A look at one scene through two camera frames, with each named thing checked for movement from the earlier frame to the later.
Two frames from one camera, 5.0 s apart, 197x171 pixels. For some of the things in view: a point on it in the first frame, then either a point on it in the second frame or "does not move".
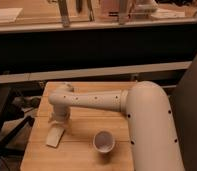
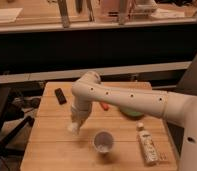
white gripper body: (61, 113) → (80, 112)
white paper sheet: (6, 14) does not move
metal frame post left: (63, 8) does not move
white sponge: (54, 136) → (73, 128)
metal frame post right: (123, 14) does not move
